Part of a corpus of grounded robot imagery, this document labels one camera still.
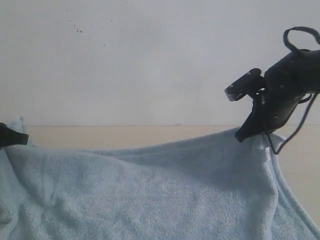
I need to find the light blue terry towel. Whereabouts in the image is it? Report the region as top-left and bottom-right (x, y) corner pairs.
(0, 129), (320, 240)

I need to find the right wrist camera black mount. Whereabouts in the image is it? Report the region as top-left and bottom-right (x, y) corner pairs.
(224, 68), (266, 102)

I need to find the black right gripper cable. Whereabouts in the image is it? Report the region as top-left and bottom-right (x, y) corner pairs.
(264, 26), (320, 155)

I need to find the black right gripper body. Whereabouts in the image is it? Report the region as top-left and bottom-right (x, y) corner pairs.
(253, 49), (320, 135)

